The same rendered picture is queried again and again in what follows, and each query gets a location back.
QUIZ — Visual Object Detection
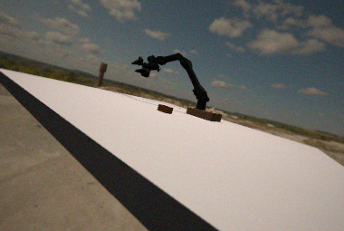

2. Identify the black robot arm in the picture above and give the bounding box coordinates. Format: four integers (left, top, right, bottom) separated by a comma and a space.
148, 53, 210, 111

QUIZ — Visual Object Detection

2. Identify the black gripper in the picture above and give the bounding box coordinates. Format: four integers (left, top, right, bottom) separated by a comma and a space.
131, 57, 153, 77

